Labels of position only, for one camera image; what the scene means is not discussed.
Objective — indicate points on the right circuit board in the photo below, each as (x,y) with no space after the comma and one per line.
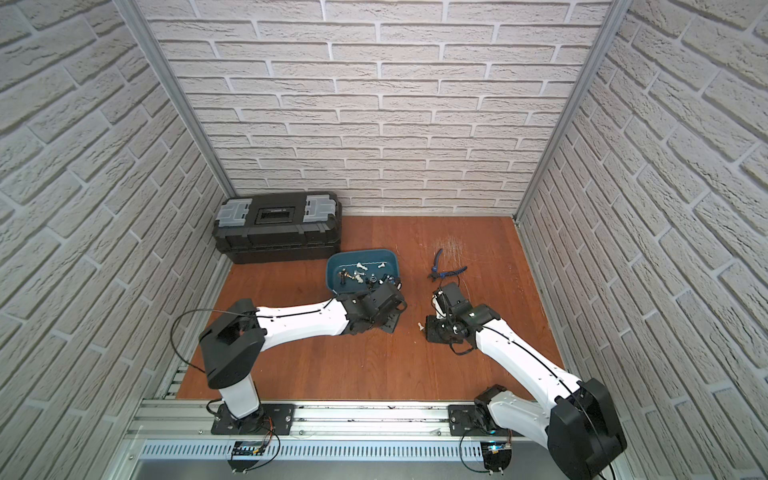
(496,457)

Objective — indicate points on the circuit board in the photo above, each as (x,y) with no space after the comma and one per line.
(246,456)
(496,457)

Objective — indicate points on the left circuit board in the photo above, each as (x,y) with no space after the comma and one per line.
(246,456)

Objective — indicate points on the teal plastic storage tray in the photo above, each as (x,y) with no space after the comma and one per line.
(378,261)

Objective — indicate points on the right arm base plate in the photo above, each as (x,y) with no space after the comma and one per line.
(472,420)

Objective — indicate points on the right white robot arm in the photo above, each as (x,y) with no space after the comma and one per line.
(575,420)

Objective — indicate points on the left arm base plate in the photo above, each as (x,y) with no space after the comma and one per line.
(269,417)

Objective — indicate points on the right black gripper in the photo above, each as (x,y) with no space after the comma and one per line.
(430,330)

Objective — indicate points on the black plastic toolbox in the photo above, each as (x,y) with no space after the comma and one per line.
(279,227)

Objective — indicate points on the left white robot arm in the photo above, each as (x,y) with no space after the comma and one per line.
(231,344)

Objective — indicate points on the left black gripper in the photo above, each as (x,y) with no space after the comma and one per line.
(389,297)

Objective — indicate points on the aluminium mounting rail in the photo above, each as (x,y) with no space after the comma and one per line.
(186,425)

